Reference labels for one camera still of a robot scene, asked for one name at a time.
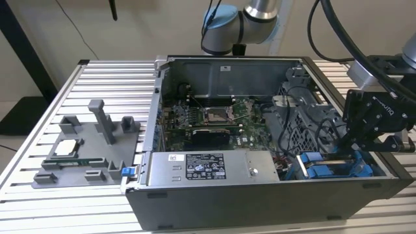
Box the grey parts rack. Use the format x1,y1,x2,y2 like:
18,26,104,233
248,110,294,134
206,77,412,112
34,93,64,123
30,99,142,190

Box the red and black wire bundle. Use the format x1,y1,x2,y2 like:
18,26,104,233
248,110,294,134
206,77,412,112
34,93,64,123
272,153,294,173

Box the black antenna rod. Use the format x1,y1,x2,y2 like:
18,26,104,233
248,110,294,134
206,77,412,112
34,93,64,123
108,0,118,21

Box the thin black wall cable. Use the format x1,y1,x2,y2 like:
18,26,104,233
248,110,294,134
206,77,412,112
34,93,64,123
53,0,100,60

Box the black graphics card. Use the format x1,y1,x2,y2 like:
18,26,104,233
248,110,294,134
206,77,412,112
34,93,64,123
184,128,232,151

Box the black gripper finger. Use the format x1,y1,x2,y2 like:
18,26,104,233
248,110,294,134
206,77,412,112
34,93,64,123
352,135,410,153
336,89,373,154

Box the black stand base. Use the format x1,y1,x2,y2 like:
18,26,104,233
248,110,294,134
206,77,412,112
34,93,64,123
0,96,50,136

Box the installed blue disk carrier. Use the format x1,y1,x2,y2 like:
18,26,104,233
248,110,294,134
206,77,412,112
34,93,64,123
305,165,370,180

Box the looped black disk wire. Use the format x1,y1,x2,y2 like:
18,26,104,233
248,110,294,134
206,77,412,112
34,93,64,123
314,118,349,157

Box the metal disk bay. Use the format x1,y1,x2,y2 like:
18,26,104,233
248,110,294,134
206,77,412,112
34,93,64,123
296,148,373,181

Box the black stand post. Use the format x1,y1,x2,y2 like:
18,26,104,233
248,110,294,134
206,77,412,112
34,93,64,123
0,0,60,103

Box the silver power supply unit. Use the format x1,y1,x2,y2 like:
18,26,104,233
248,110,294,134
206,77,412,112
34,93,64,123
146,150,281,187

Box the thin wire locking lever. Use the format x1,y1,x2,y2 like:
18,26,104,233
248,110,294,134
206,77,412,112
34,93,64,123
190,95,208,109

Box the black RAM slots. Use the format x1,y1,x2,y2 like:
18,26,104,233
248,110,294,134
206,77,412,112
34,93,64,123
189,94,240,107

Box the green motherboard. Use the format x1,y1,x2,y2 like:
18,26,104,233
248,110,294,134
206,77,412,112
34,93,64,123
161,97,274,152

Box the perforated metal drive cage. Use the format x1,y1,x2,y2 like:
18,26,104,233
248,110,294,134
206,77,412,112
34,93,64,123
261,81,345,156

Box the silver CPU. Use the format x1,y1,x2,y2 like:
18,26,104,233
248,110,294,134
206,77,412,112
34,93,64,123
53,140,78,156

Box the long black wire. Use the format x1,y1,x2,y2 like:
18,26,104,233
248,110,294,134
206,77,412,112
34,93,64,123
278,85,309,156

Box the CPU socket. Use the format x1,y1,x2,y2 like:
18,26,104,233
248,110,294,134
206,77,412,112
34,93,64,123
201,106,234,124

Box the open black PC case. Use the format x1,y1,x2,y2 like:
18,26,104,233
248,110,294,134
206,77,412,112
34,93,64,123
124,55,416,231

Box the green RAM stick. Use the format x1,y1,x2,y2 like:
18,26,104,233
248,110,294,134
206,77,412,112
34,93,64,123
44,158,106,166

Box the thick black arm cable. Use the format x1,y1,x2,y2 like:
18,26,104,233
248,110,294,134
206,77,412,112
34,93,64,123
308,0,416,103

